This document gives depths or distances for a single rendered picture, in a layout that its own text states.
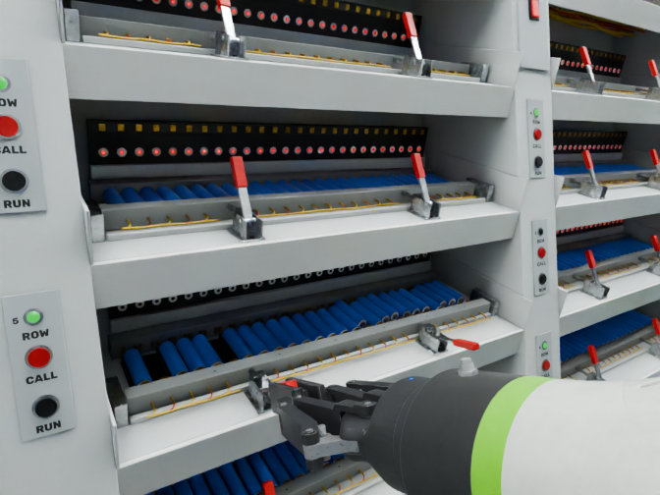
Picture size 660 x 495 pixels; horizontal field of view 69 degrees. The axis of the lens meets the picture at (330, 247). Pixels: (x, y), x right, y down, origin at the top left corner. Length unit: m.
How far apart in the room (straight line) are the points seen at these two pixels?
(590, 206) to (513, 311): 0.26
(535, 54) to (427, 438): 0.69
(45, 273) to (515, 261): 0.64
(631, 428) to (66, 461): 0.43
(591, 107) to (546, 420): 0.82
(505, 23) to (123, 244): 0.63
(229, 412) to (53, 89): 0.35
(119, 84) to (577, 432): 0.44
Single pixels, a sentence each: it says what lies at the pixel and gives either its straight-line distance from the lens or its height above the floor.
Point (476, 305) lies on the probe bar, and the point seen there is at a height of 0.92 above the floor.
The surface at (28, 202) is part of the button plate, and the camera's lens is 0.46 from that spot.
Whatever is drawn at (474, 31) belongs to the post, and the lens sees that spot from 0.88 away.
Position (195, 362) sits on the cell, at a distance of 0.60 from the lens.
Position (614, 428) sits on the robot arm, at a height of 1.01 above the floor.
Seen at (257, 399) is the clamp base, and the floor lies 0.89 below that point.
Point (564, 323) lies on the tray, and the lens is 0.94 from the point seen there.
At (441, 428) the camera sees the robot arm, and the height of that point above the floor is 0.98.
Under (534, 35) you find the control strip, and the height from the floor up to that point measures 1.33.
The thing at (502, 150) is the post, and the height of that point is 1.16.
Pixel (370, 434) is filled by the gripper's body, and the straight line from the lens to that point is 0.33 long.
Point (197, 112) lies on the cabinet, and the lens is 0.72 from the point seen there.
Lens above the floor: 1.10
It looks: 6 degrees down
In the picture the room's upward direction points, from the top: 5 degrees counter-clockwise
